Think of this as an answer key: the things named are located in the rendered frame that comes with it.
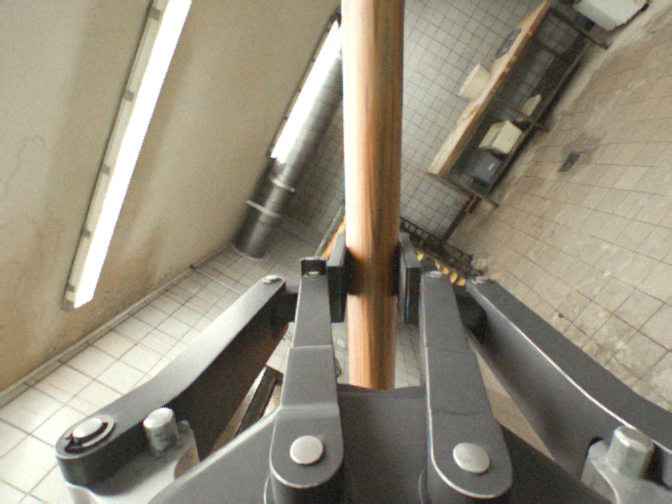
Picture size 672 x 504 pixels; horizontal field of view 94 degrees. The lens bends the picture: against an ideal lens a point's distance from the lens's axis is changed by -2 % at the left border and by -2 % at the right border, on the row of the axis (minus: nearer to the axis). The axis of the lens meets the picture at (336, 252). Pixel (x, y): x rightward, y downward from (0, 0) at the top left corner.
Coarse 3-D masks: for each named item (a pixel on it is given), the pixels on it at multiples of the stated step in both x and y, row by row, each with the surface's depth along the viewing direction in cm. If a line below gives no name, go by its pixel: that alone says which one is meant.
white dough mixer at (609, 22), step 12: (564, 0) 347; (576, 0) 343; (588, 0) 335; (600, 0) 331; (612, 0) 327; (624, 0) 323; (636, 0) 321; (588, 12) 350; (600, 12) 340; (612, 12) 335; (624, 12) 331; (600, 24) 356; (612, 24) 346
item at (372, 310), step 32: (352, 0) 14; (384, 0) 14; (352, 32) 15; (384, 32) 14; (352, 64) 15; (384, 64) 15; (352, 96) 15; (384, 96) 15; (352, 128) 16; (384, 128) 16; (352, 160) 16; (384, 160) 16; (352, 192) 17; (384, 192) 16; (352, 224) 17; (384, 224) 17; (352, 256) 18; (384, 256) 17; (352, 288) 19; (384, 288) 18; (352, 320) 19; (384, 320) 19; (352, 352) 20; (384, 352) 19; (384, 384) 20
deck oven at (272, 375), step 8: (272, 368) 207; (264, 376) 199; (272, 376) 201; (280, 376) 204; (264, 384) 191; (272, 384) 195; (264, 392) 187; (256, 400) 178; (264, 400) 182; (256, 408) 174; (248, 416) 166; (256, 416) 170; (248, 424) 163; (240, 432) 156
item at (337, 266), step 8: (336, 240) 20; (344, 240) 20; (336, 248) 18; (344, 248) 18; (336, 256) 17; (344, 256) 17; (328, 264) 15; (336, 264) 15; (344, 264) 17; (328, 272) 15; (336, 272) 15; (344, 272) 17; (328, 280) 15; (336, 280) 15; (344, 280) 17; (328, 288) 15; (336, 288) 15; (344, 288) 16; (336, 296) 16; (344, 296) 16; (336, 304) 16; (344, 304) 16; (336, 312) 16; (344, 312) 16; (336, 320) 16
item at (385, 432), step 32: (352, 384) 8; (352, 416) 7; (384, 416) 7; (416, 416) 7; (224, 448) 6; (256, 448) 6; (352, 448) 6; (384, 448) 6; (416, 448) 6; (512, 448) 6; (192, 480) 6; (224, 480) 6; (256, 480) 5; (352, 480) 5; (384, 480) 5; (416, 480) 5; (544, 480) 5; (576, 480) 5
